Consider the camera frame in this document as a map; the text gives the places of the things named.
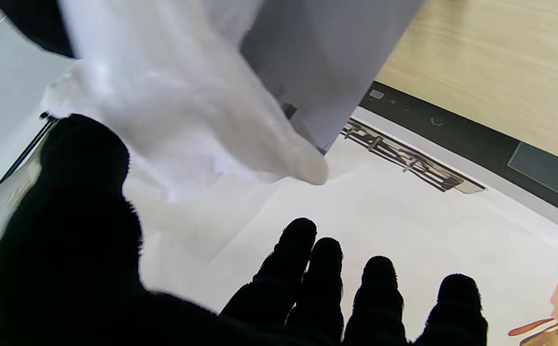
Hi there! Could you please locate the printed kitchen backdrop cloth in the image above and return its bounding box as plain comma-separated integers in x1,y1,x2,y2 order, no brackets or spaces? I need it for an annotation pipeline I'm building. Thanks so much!
0,0,558,346

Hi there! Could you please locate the grey plastic waste bin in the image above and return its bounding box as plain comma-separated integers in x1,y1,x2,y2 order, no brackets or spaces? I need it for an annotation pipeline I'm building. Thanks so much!
238,0,425,155

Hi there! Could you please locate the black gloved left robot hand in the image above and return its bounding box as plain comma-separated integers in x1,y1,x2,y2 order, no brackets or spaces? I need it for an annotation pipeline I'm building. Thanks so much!
0,114,488,346

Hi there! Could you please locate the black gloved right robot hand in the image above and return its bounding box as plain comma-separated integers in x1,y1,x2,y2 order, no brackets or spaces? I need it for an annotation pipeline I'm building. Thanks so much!
0,0,75,58

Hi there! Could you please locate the white printed plastic bag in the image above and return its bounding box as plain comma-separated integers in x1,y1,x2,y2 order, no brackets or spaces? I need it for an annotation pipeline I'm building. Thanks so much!
41,0,328,203

